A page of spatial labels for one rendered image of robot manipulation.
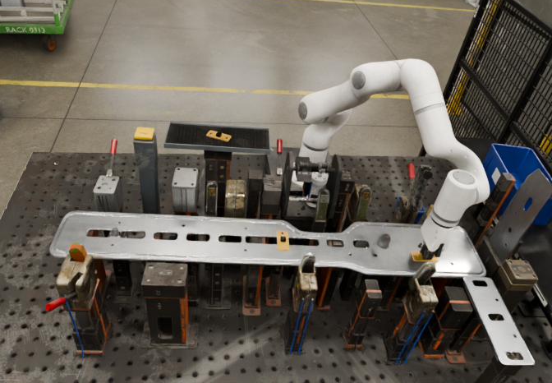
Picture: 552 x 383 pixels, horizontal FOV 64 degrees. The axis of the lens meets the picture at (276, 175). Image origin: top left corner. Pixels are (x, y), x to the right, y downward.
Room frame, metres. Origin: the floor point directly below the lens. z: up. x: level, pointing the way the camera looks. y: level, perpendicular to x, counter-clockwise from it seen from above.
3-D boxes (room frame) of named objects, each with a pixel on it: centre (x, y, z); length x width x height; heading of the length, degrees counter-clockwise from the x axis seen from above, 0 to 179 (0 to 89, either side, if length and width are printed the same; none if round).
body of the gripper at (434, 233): (0.99, -0.52, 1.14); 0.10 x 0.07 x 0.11; 8
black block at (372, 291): (0.85, -0.34, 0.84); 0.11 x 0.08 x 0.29; 8
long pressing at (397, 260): (0.97, -0.03, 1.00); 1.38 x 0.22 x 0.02; 98
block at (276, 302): (1.00, -0.05, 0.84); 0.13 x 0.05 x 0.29; 8
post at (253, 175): (1.18, 0.07, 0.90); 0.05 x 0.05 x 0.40; 8
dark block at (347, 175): (1.22, -0.25, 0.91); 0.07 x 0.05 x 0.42; 8
